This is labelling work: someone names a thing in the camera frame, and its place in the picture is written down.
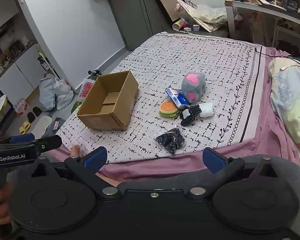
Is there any white yellow paper tube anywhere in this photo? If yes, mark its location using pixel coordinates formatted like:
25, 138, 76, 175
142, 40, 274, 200
172, 17, 189, 30

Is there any pack of water bottles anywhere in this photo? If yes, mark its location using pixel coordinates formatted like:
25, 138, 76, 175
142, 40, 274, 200
14, 99, 29, 117

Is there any white floor mat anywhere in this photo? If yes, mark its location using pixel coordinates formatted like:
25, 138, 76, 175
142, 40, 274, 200
31, 116, 52, 137

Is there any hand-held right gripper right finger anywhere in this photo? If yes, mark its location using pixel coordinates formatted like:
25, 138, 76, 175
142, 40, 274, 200
187, 147, 280, 200

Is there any white desk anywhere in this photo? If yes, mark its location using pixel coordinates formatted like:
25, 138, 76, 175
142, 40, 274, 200
225, 0, 300, 45

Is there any burger plush toy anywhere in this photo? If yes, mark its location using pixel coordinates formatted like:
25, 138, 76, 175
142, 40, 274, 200
159, 99, 180, 119

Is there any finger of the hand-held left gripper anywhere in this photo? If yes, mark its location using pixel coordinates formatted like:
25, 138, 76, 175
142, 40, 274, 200
0, 133, 36, 146
27, 135, 63, 153

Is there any brown cardboard box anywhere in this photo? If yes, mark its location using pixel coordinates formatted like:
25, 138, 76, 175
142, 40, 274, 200
77, 70, 140, 132

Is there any cream plastic bag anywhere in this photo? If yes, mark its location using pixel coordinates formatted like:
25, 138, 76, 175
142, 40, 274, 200
195, 4, 228, 24

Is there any blue white tissue packet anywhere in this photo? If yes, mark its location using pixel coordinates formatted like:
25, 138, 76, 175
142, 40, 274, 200
165, 86, 192, 109

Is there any black cable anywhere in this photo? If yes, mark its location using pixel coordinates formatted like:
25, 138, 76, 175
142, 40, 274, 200
254, 45, 300, 67

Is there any red white printed bag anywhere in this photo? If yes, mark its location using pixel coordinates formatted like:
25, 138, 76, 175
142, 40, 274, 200
78, 77, 97, 99

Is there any white patterned flat bag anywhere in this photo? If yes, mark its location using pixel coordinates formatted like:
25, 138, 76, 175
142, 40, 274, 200
176, 0, 225, 32

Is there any person's bare leg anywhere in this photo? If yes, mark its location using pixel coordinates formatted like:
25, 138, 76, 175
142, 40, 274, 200
95, 172, 122, 188

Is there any grey blue plastic bag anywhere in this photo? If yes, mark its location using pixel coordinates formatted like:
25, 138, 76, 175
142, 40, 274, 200
39, 74, 58, 112

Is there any white grey shelf cabinet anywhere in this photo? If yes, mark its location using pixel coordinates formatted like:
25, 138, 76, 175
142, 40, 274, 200
0, 0, 53, 100

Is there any white plastic bag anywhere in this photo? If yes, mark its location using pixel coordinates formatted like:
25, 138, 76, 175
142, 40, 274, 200
54, 79, 74, 110

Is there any yellow slipper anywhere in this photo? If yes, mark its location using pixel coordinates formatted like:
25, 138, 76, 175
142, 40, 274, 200
19, 120, 31, 135

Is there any black item in clear bag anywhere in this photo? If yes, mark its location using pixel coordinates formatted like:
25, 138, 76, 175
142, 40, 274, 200
154, 124, 187, 157

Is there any pink bed sheet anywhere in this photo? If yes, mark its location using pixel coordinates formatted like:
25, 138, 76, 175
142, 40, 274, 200
44, 46, 300, 183

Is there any white foam block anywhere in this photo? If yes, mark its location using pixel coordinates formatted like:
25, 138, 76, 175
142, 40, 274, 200
199, 102, 214, 118

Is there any pastel floral quilt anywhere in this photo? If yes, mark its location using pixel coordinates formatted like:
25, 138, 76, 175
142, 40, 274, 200
268, 57, 300, 150

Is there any grey wardrobe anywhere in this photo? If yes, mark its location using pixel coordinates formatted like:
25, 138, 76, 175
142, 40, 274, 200
104, 0, 173, 52

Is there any black white small toy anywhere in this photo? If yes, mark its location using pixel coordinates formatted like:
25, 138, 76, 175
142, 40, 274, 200
179, 105, 203, 127

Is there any grey pink plush cube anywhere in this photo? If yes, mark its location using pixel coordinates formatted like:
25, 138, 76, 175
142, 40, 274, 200
181, 72, 207, 104

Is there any person's left hand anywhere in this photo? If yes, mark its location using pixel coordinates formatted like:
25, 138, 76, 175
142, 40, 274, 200
0, 181, 14, 222

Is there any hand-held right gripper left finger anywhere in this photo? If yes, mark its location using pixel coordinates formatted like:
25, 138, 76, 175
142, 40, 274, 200
30, 146, 122, 200

